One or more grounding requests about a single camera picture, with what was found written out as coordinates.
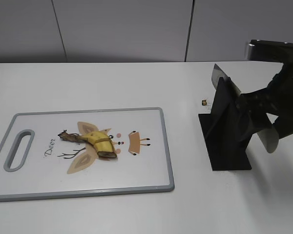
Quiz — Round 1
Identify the yellow banana with brown stem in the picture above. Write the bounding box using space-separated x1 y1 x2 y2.
58 129 117 158

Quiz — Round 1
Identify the black knife stand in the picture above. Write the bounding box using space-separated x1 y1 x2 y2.
198 77 251 171

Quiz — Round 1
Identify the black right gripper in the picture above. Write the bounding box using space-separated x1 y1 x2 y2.
236 63 293 139

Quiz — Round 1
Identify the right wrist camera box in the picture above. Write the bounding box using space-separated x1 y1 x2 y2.
246 39 293 63

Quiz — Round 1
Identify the white-handled kitchen knife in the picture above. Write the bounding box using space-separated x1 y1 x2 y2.
210 63 280 154

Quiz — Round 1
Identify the white grey-rimmed cutting board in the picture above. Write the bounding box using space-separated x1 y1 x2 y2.
0 107 174 202

